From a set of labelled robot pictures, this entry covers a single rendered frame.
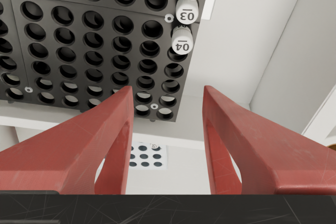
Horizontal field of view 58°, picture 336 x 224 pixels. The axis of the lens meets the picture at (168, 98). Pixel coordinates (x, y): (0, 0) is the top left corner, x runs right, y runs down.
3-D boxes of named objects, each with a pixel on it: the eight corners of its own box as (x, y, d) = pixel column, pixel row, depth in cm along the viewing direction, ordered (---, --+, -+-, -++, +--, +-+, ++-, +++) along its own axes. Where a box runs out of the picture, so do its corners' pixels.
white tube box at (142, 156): (166, 113, 43) (165, 133, 40) (168, 149, 49) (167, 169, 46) (80, 113, 44) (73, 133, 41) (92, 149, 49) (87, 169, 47)
